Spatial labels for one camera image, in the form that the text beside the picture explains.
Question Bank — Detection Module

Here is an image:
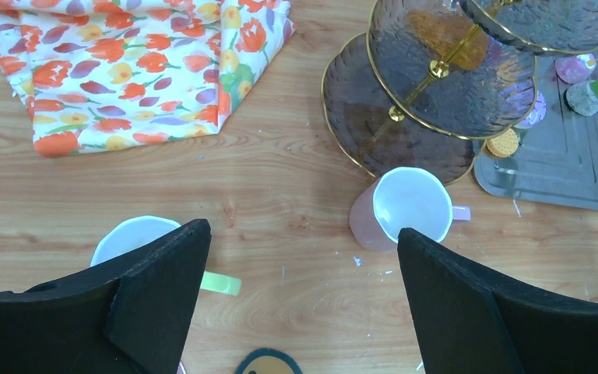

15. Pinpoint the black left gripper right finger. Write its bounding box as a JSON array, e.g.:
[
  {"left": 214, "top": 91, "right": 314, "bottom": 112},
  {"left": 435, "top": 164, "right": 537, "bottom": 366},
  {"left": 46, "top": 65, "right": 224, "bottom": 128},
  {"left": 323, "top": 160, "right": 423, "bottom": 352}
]
[{"left": 397, "top": 228, "right": 598, "bottom": 373}]

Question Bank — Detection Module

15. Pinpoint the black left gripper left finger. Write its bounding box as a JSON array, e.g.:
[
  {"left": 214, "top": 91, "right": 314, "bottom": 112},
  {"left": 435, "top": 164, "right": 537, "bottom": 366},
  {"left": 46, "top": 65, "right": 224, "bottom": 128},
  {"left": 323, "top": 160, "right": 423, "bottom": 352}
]
[{"left": 0, "top": 219, "right": 211, "bottom": 373}]

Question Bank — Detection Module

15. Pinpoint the orange round biscuit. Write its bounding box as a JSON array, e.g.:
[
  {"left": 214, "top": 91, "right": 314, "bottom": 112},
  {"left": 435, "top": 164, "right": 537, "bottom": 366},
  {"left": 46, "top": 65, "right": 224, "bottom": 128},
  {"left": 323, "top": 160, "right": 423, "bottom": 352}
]
[{"left": 486, "top": 129, "right": 519, "bottom": 158}]

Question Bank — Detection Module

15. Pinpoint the purple frosted donut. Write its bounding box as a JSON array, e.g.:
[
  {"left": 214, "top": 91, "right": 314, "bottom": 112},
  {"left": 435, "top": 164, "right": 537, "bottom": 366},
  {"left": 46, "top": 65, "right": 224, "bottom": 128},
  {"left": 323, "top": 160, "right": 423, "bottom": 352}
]
[{"left": 514, "top": 91, "right": 547, "bottom": 129}]

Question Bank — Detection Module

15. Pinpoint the three-tier glass cake stand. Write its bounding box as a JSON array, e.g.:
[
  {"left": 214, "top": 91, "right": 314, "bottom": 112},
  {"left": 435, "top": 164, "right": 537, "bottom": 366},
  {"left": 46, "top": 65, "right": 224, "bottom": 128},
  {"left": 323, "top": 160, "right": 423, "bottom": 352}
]
[{"left": 322, "top": 1, "right": 598, "bottom": 185}]

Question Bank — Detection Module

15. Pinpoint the brown bread roll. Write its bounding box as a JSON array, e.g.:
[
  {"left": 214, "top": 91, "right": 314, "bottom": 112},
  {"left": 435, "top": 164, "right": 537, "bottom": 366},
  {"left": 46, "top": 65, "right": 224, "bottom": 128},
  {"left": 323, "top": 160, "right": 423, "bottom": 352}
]
[{"left": 407, "top": 10, "right": 488, "bottom": 71}]

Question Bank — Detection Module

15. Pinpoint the red round coaster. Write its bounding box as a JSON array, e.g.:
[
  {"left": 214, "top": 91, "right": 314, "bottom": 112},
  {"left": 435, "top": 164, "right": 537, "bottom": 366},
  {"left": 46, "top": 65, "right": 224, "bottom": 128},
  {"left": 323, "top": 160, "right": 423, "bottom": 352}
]
[{"left": 177, "top": 362, "right": 187, "bottom": 374}]

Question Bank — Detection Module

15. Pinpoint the white cup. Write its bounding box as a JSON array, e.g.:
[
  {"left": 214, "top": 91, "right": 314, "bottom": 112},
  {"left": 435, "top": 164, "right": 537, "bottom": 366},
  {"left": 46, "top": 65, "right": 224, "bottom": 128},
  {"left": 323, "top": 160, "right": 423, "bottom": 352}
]
[{"left": 90, "top": 215, "right": 242, "bottom": 296}]

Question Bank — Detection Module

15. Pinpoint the pink mug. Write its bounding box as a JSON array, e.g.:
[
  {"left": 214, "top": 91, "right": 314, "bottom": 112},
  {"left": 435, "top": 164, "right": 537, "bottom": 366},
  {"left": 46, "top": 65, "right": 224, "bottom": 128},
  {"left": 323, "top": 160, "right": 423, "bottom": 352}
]
[{"left": 349, "top": 167, "right": 472, "bottom": 252}]

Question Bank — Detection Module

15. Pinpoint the metal serving tray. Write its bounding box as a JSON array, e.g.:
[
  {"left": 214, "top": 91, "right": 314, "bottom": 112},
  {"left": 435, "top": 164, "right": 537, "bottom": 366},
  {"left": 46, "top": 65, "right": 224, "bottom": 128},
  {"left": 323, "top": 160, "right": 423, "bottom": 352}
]
[{"left": 473, "top": 56, "right": 598, "bottom": 210}]

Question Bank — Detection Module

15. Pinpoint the floral orange cloth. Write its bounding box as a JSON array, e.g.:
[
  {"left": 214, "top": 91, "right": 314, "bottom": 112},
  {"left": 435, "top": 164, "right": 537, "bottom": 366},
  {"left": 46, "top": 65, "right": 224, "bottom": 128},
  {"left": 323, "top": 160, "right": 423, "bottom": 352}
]
[{"left": 0, "top": 0, "right": 295, "bottom": 157}]

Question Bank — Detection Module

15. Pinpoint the pink round cake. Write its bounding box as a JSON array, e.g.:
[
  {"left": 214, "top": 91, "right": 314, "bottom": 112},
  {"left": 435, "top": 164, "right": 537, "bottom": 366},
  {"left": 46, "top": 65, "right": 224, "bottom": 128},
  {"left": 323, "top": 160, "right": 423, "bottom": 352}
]
[{"left": 554, "top": 53, "right": 596, "bottom": 85}]

